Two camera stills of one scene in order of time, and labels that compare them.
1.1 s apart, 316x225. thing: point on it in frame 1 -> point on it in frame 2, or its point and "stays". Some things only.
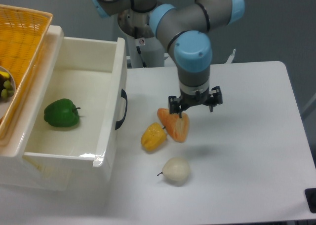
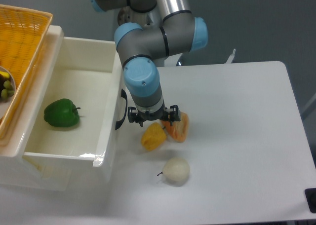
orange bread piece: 177,127 stays
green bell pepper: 62,113 stays
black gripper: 177,105 -> 162,114
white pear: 176,170 stays
